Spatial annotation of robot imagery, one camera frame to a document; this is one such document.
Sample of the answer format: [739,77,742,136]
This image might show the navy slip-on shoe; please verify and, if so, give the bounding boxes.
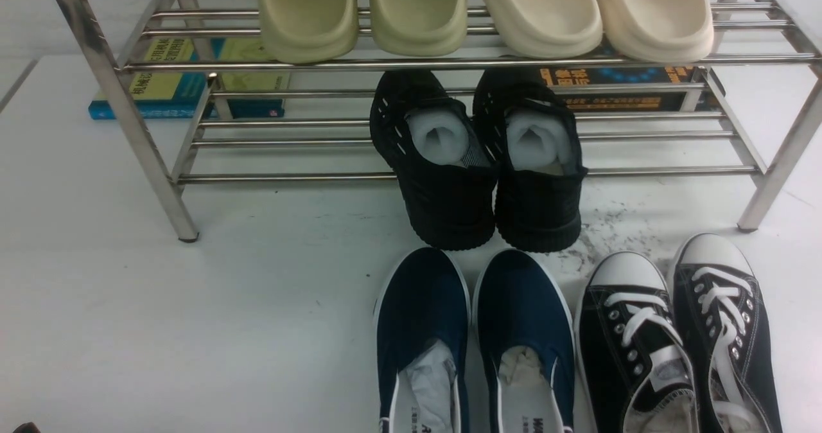
[373,247,471,432]
[472,249,575,432]

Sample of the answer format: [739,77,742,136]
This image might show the olive green slipper left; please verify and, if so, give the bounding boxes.
[258,0,359,65]

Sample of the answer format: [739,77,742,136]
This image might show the blue yellow book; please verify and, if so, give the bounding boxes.
[130,38,290,119]

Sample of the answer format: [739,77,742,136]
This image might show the navy slip-on shoe left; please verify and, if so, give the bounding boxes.
[373,247,471,432]

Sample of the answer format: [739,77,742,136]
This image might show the cream slipper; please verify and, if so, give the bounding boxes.
[597,0,715,65]
[484,0,604,59]

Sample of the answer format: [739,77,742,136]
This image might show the black canvas sneaker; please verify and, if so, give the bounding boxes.
[573,251,701,432]
[669,233,783,432]

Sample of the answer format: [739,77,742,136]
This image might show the black mesh shoe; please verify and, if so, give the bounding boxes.
[369,69,498,251]
[472,66,588,252]

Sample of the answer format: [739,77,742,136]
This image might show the navy slip-on shoe right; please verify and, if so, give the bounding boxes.
[472,249,575,432]

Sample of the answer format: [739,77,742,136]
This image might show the cream slipper right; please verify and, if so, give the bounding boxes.
[597,0,715,65]

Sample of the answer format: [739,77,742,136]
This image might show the black mesh shoe right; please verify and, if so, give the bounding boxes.
[472,66,588,252]

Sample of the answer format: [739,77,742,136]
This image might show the black mesh shoe left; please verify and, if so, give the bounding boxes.
[369,69,498,251]

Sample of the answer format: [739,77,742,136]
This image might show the stainless steel shoe rack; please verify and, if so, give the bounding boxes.
[56,0,820,243]

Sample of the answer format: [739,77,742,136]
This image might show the olive green slipper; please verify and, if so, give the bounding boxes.
[368,0,468,57]
[258,0,359,65]

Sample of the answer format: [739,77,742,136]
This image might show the cream slipper left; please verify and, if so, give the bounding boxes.
[484,0,604,59]

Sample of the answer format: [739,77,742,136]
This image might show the olive green slipper right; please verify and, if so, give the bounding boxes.
[368,0,468,57]

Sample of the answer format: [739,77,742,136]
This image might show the black orange book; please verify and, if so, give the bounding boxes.
[540,66,720,113]

